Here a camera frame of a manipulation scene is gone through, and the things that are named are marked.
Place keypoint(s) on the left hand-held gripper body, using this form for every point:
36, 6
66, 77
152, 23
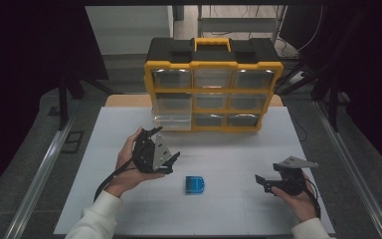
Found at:
146, 156

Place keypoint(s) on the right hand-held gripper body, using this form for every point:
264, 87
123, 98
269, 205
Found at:
291, 182

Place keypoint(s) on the transparent plastic drawer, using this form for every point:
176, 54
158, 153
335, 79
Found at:
172, 121

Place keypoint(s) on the blue plastic case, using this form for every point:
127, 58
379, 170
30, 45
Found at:
195, 185

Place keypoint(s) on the yellow black organizer cabinet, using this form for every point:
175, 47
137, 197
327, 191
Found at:
212, 64

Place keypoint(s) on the person's right hand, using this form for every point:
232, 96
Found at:
301, 207

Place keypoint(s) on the person's left hand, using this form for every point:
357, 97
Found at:
126, 181

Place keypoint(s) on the white table sheet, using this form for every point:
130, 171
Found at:
219, 212

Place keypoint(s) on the grid of clear drawers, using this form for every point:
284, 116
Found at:
212, 78

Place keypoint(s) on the black metal stand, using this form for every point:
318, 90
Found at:
63, 106
333, 99

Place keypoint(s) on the dark curtain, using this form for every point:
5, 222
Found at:
23, 66
374, 83

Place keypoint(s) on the grey metal shelf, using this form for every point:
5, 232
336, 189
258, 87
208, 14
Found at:
237, 24

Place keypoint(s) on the aluminium rail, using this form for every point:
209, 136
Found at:
36, 189
354, 172

